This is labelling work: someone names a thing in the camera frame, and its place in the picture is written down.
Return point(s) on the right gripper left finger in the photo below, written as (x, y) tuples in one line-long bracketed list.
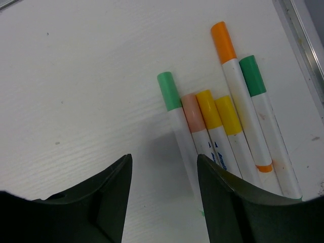
[(92, 211)]

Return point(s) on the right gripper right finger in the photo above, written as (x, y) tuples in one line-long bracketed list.
[(237, 211)]

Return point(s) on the light green cap marker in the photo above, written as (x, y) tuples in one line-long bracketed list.
[(181, 130)]

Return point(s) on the pink cap marker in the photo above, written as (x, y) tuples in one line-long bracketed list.
[(197, 127)]

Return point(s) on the orange cap marker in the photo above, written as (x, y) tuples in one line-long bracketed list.
[(241, 97)]

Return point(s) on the dark green cap marker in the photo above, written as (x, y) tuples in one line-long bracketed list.
[(280, 159)]

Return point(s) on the aluminium rail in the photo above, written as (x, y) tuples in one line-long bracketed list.
[(303, 24)]

